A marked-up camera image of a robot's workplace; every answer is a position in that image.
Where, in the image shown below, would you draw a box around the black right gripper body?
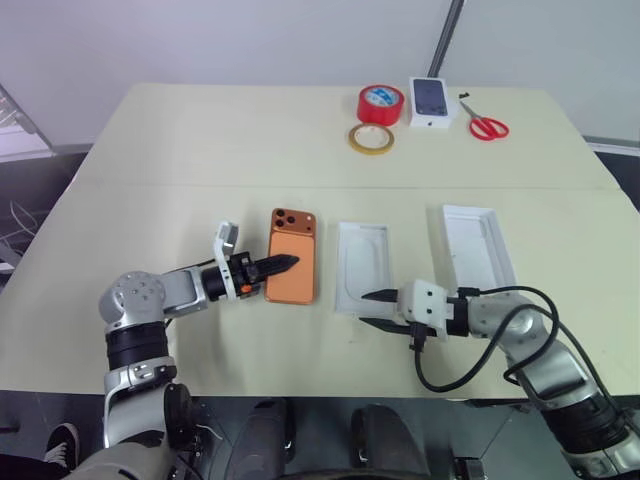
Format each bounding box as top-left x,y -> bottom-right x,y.
405,322 -> 428,352

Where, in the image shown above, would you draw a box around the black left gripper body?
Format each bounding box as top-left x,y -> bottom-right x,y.
228,253 -> 265,301

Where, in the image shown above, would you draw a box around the orange smartphone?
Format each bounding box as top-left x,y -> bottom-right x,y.
262,207 -> 320,306

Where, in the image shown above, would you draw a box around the white phone box base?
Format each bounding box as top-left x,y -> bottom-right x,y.
333,221 -> 397,317

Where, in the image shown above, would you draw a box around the white phone box lid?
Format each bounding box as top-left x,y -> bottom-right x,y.
441,203 -> 518,292

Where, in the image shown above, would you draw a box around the white box with phone print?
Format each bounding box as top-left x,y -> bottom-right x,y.
408,76 -> 462,131

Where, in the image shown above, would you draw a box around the dark rounded shape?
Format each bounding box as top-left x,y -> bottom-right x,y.
349,403 -> 432,472
225,398 -> 295,480

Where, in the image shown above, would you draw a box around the yellow tape roll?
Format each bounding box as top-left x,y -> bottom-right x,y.
346,123 -> 396,156

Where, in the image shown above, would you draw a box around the red tape roll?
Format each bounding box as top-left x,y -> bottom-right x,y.
356,83 -> 404,126

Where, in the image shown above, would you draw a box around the beige fabric covered shape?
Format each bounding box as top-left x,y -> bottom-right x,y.
63,430 -> 172,480

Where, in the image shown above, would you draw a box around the black and white sneaker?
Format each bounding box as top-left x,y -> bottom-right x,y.
43,422 -> 82,467

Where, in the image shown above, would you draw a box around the grey metal pole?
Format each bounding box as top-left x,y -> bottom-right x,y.
428,0 -> 465,77

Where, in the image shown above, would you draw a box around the grey metal rack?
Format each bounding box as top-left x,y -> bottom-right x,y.
0,82 -> 57,162

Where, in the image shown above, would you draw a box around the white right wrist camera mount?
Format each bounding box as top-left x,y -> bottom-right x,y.
396,279 -> 452,342

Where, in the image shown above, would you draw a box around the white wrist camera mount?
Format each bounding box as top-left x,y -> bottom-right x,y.
213,219 -> 242,303
396,279 -> 452,342

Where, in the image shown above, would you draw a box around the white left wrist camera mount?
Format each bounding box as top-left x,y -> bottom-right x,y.
213,219 -> 242,303

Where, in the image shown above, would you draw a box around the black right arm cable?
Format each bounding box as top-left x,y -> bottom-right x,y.
412,285 -> 629,419

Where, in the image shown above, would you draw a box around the red handled scissors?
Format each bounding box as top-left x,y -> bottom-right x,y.
458,96 -> 511,143

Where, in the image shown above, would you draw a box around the white floor cables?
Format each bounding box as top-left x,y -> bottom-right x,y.
0,198 -> 47,269

